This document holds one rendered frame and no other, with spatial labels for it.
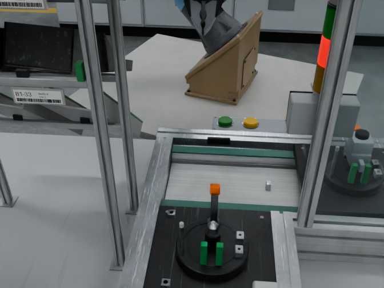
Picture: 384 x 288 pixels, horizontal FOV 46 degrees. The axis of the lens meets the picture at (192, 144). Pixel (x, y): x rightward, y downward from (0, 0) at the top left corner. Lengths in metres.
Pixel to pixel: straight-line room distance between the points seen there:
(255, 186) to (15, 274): 0.58
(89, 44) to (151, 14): 3.48
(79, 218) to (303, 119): 0.60
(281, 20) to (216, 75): 2.66
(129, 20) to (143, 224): 3.40
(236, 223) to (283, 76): 0.91
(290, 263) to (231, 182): 0.30
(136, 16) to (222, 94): 2.75
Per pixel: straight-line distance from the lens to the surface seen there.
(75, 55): 0.79
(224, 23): 1.55
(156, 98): 1.59
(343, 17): 0.74
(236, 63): 1.48
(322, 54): 0.80
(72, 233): 1.12
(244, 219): 0.97
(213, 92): 1.55
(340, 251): 1.05
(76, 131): 1.17
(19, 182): 1.30
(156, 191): 1.04
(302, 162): 1.14
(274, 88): 1.66
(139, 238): 0.94
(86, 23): 0.70
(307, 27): 4.18
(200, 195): 1.09
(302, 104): 0.83
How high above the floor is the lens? 1.65
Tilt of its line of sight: 36 degrees down
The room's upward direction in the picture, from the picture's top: straight up
